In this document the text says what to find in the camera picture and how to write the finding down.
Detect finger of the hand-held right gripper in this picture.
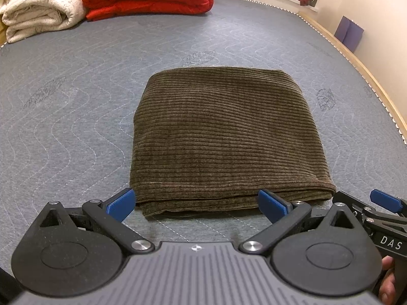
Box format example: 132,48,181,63
362,189,407,226
332,191,374,212

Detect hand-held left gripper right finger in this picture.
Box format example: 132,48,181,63
238,189,363,255

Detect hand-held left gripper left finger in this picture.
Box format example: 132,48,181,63
38,187,156,255

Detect brown corduroy pants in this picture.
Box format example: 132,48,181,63
132,67,337,219

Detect person's right hand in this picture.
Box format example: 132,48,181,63
378,256,399,305

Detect grey quilted mattress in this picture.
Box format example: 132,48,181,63
0,0,407,258

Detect purple folded card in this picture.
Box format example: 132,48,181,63
335,16,365,52

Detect cream folded blanket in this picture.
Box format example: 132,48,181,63
0,0,93,43

